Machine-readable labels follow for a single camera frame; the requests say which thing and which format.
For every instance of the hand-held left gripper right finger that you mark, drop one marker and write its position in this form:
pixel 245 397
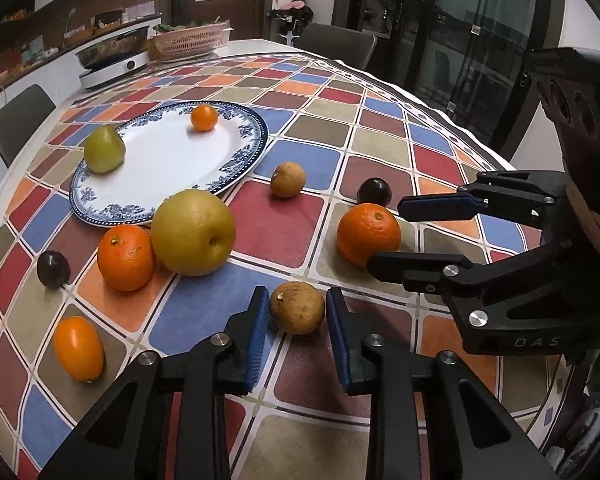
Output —
pixel 337 340

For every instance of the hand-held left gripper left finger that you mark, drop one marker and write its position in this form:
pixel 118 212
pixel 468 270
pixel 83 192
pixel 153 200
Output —
pixel 257 340

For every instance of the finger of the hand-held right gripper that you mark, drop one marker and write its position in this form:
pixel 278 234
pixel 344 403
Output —
pixel 440 206
pixel 410 267

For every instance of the brown round fruit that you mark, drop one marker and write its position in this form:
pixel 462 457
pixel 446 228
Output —
pixel 288 180
pixel 297 307

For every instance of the large orange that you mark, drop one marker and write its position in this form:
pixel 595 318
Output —
pixel 125 260
pixel 365 232

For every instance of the dark purple passion fruit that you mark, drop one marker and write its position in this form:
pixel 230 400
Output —
pixel 53 269
pixel 374 191

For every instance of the large yellow pear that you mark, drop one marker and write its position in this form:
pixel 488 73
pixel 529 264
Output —
pixel 192 232

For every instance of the oval orange citrus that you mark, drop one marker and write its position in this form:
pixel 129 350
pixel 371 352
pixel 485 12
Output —
pixel 78 347

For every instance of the blue patterned white plate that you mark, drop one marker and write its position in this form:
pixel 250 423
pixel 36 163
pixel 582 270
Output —
pixel 180 160

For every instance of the colourful checkered tablecloth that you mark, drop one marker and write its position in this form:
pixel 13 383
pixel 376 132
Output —
pixel 300 240

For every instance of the glass sliding door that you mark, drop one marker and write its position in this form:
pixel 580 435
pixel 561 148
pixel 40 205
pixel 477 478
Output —
pixel 455 35

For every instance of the grey dining chair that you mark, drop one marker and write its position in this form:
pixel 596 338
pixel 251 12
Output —
pixel 335 42
pixel 20 120

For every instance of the small round tangerine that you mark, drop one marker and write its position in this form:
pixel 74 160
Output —
pixel 203 118

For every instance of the green pear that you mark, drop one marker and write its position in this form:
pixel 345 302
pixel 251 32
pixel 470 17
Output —
pixel 104 152

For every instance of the pink toy on white rack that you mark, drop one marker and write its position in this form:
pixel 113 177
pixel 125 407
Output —
pixel 292 12

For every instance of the brown wooden door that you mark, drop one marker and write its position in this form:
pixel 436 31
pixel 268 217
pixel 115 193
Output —
pixel 250 0

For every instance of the pink plastic basket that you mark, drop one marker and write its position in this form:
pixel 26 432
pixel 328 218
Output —
pixel 190 42

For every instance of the white induction cooker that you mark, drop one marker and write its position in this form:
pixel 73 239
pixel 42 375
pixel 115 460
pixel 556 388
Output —
pixel 105 78

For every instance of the green leafy vegetables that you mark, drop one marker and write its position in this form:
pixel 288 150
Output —
pixel 180 26

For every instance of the steel hot pot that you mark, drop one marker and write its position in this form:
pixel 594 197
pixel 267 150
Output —
pixel 105 50

